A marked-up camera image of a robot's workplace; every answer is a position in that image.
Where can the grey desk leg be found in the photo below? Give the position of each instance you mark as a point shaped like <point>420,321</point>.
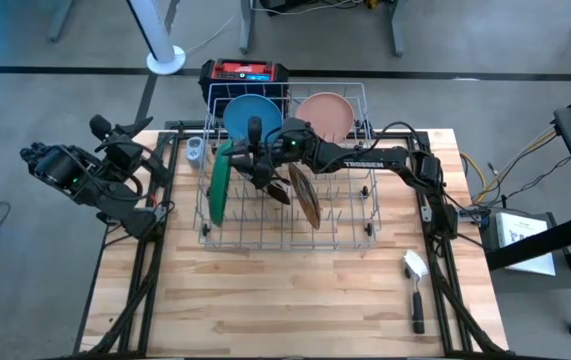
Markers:
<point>247,25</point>
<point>60,20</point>
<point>397,25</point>
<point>172,12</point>

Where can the white paper manual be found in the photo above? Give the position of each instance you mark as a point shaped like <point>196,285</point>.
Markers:
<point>522,240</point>

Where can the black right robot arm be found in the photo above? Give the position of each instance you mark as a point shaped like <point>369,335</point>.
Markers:
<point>375,162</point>

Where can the pink plate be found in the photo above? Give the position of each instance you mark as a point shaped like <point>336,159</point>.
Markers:
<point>325,115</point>

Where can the green plate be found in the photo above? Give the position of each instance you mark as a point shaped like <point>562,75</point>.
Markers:
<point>220,185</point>

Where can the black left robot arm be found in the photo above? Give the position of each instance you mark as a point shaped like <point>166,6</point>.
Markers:
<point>65,172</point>

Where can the blue plate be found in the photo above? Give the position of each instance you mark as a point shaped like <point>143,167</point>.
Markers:
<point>237,115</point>

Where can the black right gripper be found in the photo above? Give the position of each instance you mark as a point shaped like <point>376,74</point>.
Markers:
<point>290,150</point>

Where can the brown glazed plate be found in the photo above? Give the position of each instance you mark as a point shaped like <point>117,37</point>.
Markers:
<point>307,200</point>

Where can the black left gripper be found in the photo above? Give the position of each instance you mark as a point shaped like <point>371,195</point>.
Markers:
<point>125,160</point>

